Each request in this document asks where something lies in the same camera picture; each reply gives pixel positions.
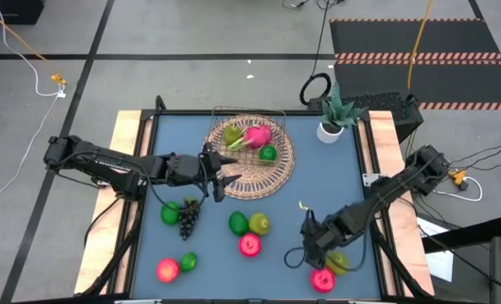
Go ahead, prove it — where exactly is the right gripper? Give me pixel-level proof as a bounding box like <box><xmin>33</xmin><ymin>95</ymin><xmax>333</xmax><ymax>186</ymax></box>
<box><xmin>301</xmin><ymin>209</ymin><xmax>351</xmax><ymax>271</ymax></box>

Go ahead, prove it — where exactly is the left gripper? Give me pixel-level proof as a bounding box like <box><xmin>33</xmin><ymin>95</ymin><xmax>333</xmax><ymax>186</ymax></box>
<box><xmin>165</xmin><ymin>141</ymin><xmax>242</xmax><ymax>204</ymax></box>

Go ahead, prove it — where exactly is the yellow-green pear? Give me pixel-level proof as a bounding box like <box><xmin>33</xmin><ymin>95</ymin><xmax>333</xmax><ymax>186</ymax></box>
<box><xmin>221</xmin><ymin>124</ymin><xmax>243</xmax><ymax>146</ymax></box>
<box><xmin>325</xmin><ymin>252</ymin><xmax>351</xmax><ymax>276</ymax></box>
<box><xmin>248</xmin><ymin>212</ymin><xmax>273</xmax><ymax>236</ymax></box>

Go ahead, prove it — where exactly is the red apple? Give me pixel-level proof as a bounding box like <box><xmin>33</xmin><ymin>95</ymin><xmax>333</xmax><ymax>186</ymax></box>
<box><xmin>155</xmin><ymin>258</ymin><xmax>181</xmax><ymax>284</ymax></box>
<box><xmin>309</xmin><ymin>267</ymin><xmax>336</xmax><ymax>294</ymax></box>
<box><xmin>237</xmin><ymin>232</ymin><xmax>263</xmax><ymax>258</ymax></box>

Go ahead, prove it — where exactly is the green lime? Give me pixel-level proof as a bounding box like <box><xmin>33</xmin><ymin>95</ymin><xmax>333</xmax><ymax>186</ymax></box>
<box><xmin>179</xmin><ymin>252</ymin><xmax>199</xmax><ymax>274</ymax></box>
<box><xmin>160</xmin><ymin>202</ymin><xmax>181</xmax><ymax>226</ymax></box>
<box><xmin>227</xmin><ymin>210</ymin><xmax>250</xmax><ymax>237</ymax></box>
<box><xmin>259</xmin><ymin>144</ymin><xmax>278</xmax><ymax>162</ymax></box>

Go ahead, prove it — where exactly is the pink dragon fruit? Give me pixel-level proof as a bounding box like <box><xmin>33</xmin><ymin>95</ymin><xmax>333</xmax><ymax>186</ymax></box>
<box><xmin>227</xmin><ymin>124</ymin><xmax>274</xmax><ymax>152</ymax></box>

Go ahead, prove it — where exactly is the dark purple grape bunch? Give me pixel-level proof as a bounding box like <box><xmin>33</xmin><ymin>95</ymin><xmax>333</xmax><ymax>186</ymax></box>
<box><xmin>177</xmin><ymin>197</ymin><xmax>202</xmax><ymax>242</ymax></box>

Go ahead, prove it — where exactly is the round wicker basket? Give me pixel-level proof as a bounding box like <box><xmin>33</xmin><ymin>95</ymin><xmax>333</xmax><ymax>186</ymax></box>
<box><xmin>200</xmin><ymin>113</ymin><xmax>297</xmax><ymax>200</ymax></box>

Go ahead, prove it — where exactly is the white plant pot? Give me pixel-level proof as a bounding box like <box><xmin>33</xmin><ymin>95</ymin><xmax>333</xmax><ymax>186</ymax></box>
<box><xmin>316</xmin><ymin>121</ymin><xmax>345</xmax><ymax>145</ymax></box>

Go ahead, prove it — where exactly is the wooden side board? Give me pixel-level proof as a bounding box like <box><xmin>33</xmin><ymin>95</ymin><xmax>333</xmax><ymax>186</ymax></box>
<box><xmin>73</xmin><ymin>110</ymin><xmax>155</xmax><ymax>296</ymax></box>
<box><xmin>357</xmin><ymin>110</ymin><xmax>436</xmax><ymax>296</ymax></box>

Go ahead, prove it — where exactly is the white paper sheet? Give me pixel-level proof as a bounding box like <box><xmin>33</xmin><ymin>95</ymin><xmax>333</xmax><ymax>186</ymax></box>
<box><xmin>417</xmin><ymin>219</ymin><xmax>455</xmax><ymax>283</ymax></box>

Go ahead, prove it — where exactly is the green succulent plant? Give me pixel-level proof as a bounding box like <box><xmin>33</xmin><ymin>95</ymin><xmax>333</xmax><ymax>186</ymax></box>
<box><xmin>320</xmin><ymin>82</ymin><xmax>369</xmax><ymax>130</ymax></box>

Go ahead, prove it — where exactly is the black perforated case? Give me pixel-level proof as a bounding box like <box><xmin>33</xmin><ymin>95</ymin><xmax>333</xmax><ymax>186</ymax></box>
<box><xmin>308</xmin><ymin>91</ymin><xmax>425</xmax><ymax>144</ymax></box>

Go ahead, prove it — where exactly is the orange plug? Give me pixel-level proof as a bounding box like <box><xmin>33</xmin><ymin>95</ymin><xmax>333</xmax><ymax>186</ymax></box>
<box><xmin>447</xmin><ymin>168</ymin><xmax>471</xmax><ymax>191</ymax></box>

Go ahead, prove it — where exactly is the black striped floor mat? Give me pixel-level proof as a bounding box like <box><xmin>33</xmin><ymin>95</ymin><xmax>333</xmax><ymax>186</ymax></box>
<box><xmin>329</xmin><ymin>18</ymin><xmax>501</xmax><ymax>62</ymax></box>
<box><xmin>333</xmin><ymin>58</ymin><xmax>501</xmax><ymax>111</ymax></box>

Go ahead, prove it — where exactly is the black box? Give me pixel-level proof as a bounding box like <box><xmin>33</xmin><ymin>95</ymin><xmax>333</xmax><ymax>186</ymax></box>
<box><xmin>0</xmin><ymin>0</ymin><xmax>46</xmax><ymax>25</ymax></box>

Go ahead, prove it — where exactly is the copper wire basket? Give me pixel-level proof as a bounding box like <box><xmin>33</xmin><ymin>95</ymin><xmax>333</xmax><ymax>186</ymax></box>
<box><xmin>210</xmin><ymin>106</ymin><xmax>288</xmax><ymax>166</ymax></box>

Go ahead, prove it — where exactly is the black metal table frame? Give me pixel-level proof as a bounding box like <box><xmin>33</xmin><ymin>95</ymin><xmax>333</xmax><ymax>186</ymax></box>
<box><xmin>74</xmin><ymin>95</ymin><xmax>437</xmax><ymax>304</ymax></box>

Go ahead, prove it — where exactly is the black looped cable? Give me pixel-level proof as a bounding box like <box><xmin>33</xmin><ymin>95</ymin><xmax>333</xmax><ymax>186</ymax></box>
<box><xmin>298</xmin><ymin>0</ymin><xmax>334</xmax><ymax>106</ymax></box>

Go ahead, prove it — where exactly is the white looped cable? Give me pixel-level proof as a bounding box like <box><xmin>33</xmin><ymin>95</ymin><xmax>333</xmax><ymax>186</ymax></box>
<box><xmin>433</xmin><ymin>176</ymin><xmax>484</xmax><ymax>203</ymax></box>

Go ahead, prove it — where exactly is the thin black cable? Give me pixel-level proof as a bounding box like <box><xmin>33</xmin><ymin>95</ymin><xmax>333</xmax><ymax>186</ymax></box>
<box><xmin>448</xmin><ymin>143</ymin><xmax>501</xmax><ymax>168</ymax></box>

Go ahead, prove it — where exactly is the black cable tangle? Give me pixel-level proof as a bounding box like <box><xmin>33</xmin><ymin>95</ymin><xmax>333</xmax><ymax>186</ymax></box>
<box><xmin>281</xmin><ymin>0</ymin><xmax>348</xmax><ymax>10</ymax></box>

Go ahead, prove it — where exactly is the orange floor cable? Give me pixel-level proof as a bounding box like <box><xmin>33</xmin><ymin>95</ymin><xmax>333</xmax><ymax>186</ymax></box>
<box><xmin>0</xmin><ymin>2</ymin><xmax>68</xmax><ymax>85</ymax></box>

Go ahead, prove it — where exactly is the white floor cable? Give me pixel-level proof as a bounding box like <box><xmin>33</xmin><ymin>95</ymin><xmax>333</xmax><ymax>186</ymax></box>
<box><xmin>0</xmin><ymin>0</ymin><xmax>68</xmax><ymax>99</ymax></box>
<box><xmin>0</xmin><ymin>95</ymin><xmax>62</xmax><ymax>207</ymax></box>

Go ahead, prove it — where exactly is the yellow hanging cable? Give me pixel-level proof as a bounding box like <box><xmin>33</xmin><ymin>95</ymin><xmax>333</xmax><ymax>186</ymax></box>
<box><xmin>406</xmin><ymin>0</ymin><xmax>434</xmax><ymax>90</ymax></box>

